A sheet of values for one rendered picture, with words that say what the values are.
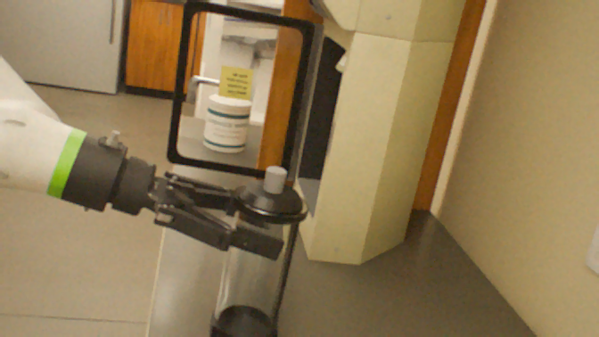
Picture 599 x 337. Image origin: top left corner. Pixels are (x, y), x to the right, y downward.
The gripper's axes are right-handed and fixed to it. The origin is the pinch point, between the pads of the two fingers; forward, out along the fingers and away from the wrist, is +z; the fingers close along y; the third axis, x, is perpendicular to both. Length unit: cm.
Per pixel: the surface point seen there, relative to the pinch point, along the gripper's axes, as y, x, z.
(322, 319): 11.8, 16.8, 19.9
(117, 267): 193, 121, -4
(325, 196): 33.6, 2.5, 18.4
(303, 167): 62, 6, 20
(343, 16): 33.9, -30.6, 6.5
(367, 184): 33.6, -2.8, 25.3
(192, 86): 66, -1, -12
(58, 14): 523, 81, -113
